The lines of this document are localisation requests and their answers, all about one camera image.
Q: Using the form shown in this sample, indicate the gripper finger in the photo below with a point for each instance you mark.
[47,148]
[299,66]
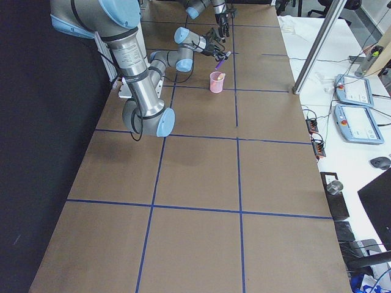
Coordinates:
[221,31]
[226,30]
[222,55]

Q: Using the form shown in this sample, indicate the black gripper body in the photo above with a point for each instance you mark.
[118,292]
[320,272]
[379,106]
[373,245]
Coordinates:
[209,49]
[220,16]

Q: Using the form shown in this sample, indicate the purple highlighter pen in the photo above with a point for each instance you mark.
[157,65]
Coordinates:
[221,62]

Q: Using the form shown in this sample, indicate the yellow highlighter pen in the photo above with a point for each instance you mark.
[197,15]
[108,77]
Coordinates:
[221,76]

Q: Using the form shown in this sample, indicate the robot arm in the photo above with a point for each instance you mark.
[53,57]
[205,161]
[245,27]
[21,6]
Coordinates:
[194,8]
[119,25]

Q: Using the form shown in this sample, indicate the orange black connector box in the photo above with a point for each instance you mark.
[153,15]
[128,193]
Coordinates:
[312,125]

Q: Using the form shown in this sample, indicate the far teach pendant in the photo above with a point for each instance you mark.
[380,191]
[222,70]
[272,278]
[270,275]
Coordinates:
[353,90]

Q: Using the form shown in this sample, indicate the teach pendant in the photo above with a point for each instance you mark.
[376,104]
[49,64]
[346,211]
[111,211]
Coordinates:
[353,90]
[357,125]

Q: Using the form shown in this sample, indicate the near teach pendant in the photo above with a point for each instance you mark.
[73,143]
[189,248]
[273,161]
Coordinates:
[357,125]

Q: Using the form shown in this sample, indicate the metal cylinder weight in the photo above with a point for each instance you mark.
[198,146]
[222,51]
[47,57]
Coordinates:
[334,187]

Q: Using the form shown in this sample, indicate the black computer mouse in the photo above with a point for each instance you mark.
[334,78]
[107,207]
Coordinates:
[381,162]

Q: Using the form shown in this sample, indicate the black monitor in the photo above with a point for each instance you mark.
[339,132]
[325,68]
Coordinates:
[375,198]

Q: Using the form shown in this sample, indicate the aluminium frame post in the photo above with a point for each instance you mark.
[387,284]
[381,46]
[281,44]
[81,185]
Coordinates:
[325,29]

